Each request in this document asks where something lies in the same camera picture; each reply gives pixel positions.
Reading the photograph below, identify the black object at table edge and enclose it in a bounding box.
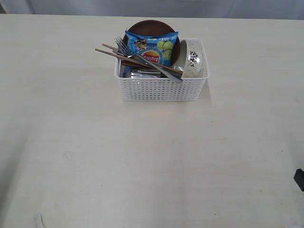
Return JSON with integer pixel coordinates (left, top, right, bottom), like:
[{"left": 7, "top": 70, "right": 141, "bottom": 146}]
[{"left": 294, "top": 169, "right": 304, "bottom": 192}]

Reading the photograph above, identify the white perforated plastic basket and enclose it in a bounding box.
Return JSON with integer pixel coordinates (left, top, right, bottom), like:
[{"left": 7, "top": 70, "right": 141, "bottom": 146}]
[{"left": 114, "top": 45, "right": 210, "bottom": 102}]

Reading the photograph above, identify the upper wooden chopstick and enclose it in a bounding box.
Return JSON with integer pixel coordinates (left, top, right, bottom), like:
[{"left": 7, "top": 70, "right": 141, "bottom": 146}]
[{"left": 102, "top": 43, "right": 132, "bottom": 57}]

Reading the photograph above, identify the lower wooden chopstick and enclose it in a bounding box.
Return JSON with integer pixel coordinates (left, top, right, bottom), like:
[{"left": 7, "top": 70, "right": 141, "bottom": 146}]
[{"left": 95, "top": 48, "right": 153, "bottom": 68}]

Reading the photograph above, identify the white floral ceramic bowl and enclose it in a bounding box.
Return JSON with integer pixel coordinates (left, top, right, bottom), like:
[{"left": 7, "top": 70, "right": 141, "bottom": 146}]
[{"left": 172, "top": 38, "right": 205, "bottom": 78}]

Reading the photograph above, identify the silver table knife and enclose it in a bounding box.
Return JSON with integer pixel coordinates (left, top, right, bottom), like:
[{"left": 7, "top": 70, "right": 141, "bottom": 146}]
[{"left": 113, "top": 49, "right": 182, "bottom": 79}]

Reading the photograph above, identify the brown round plate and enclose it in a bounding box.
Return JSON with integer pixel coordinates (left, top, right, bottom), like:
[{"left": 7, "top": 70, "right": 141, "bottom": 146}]
[{"left": 123, "top": 20, "right": 180, "bottom": 66}]

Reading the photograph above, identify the wooden chopstick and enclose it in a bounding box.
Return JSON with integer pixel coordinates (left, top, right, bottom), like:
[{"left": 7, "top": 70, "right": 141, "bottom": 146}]
[
  {"left": 95, "top": 48, "right": 153, "bottom": 68},
  {"left": 102, "top": 43, "right": 132, "bottom": 57}
]

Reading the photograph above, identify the silver metal fork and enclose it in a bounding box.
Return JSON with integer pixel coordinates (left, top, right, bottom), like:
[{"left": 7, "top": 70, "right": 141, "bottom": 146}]
[{"left": 114, "top": 37, "right": 182, "bottom": 83}]

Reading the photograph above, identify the blue chips bag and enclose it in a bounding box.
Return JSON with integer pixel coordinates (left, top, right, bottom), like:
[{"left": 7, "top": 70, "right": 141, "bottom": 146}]
[{"left": 125, "top": 31, "right": 179, "bottom": 67}]

